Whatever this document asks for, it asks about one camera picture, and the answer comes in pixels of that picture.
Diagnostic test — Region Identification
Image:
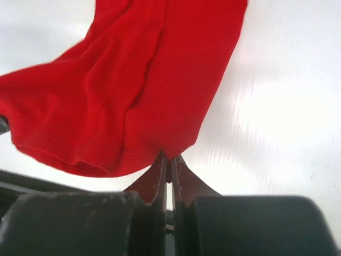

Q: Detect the red t shirt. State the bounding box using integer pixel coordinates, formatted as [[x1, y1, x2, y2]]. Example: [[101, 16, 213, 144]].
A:
[[1, 1, 248, 178]]

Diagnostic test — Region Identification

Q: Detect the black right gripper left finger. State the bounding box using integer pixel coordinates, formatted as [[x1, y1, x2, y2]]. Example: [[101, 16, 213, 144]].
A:
[[1, 154, 167, 255]]

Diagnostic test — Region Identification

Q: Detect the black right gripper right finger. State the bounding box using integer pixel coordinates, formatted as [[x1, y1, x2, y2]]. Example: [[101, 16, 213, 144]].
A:
[[170, 156, 337, 255]]

